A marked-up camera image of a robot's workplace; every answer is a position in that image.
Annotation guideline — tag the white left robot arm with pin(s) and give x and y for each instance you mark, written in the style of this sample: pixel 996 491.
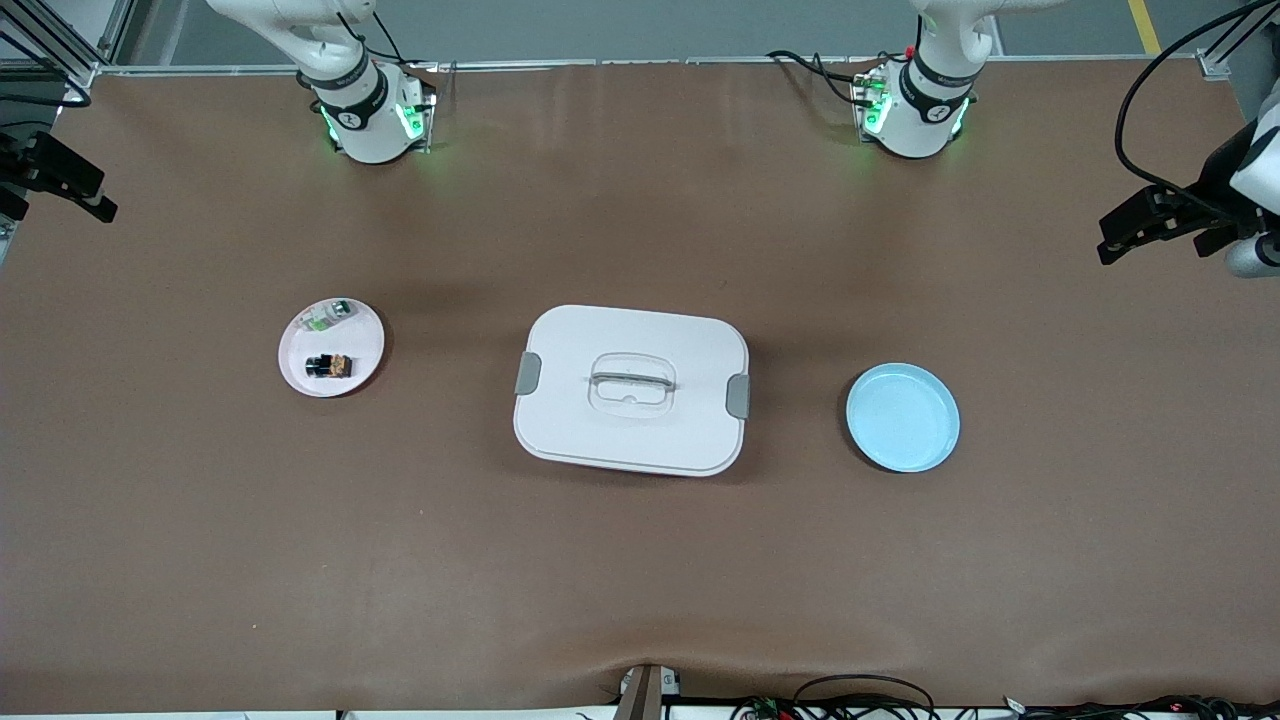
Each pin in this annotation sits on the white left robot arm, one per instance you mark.
pixel 925 110

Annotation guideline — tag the white lidded box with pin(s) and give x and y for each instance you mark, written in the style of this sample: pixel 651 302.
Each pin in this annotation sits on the white lidded box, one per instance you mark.
pixel 630 430

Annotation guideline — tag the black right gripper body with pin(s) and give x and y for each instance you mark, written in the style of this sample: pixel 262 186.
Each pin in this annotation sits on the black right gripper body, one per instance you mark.
pixel 22 160

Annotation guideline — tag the light blue plate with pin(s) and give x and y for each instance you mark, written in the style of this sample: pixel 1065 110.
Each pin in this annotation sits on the light blue plate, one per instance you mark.
pixel 903 418

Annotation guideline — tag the pink plate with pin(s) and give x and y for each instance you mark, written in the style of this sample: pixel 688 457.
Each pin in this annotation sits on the pink plate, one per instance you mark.
pixel 350 385

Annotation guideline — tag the aluminium frame post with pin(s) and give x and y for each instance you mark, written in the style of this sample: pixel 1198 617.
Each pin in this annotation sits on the aluminium frame post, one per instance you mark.
pixel 1215 62
pixel 70 62

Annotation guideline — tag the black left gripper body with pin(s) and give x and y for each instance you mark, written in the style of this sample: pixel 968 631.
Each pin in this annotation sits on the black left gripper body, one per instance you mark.
pixel 1211 188

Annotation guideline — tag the white green switch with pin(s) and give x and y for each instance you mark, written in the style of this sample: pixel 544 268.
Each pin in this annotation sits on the white green switch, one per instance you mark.
pixel 330 316

